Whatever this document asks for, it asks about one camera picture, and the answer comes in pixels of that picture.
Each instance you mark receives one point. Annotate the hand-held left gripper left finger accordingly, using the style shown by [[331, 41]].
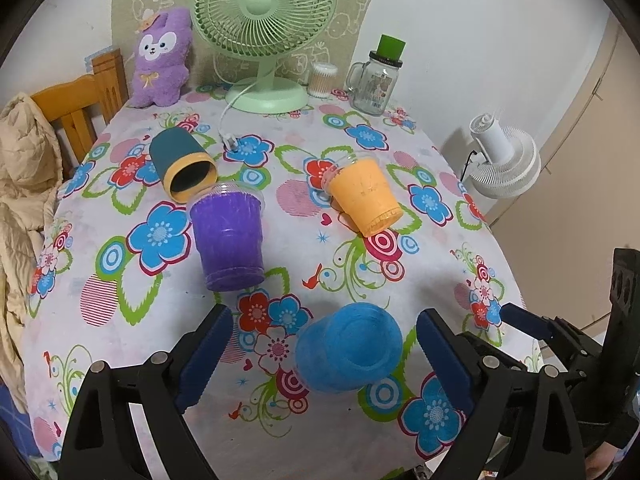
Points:
[[204, 357]]

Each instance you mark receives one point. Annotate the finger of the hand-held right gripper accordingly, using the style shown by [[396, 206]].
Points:
[[525, 321]]

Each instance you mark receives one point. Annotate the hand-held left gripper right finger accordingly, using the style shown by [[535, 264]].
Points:
[[445, 360]]

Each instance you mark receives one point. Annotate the blue plastic cup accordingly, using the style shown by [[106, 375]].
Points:
[[350, 347]]

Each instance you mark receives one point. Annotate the purple plastic cup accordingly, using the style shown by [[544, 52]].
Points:
[[227, 240]]

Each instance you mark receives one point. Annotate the orange plastic cup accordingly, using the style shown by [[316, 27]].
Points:
[[367, 195]]

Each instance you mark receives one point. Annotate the teal cup with yellow rim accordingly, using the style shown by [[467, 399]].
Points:
[[177, 152]]

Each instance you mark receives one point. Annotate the beige door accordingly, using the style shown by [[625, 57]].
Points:
[[575, 200]]

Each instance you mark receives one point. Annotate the floral tablecloth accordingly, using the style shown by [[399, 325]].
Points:
[[300, 260]]

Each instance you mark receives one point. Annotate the white standing fan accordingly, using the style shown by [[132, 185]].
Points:
[[505, 155]]

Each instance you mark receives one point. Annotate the beige quilt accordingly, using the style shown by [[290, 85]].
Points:
[[22, 170]]

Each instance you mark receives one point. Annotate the glass jar mug green lid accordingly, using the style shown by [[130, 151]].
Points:
[[372, 82]]

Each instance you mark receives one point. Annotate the wooden chair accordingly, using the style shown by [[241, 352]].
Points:
[[75, 97]]

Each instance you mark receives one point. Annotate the purple plush toy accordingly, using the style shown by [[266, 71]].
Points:
[[160, 60]]

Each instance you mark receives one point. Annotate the cotton swab container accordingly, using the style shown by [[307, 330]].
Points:
[[321, 80]]

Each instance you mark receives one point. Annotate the green desk fan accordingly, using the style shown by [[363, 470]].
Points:
[[262, 5]]

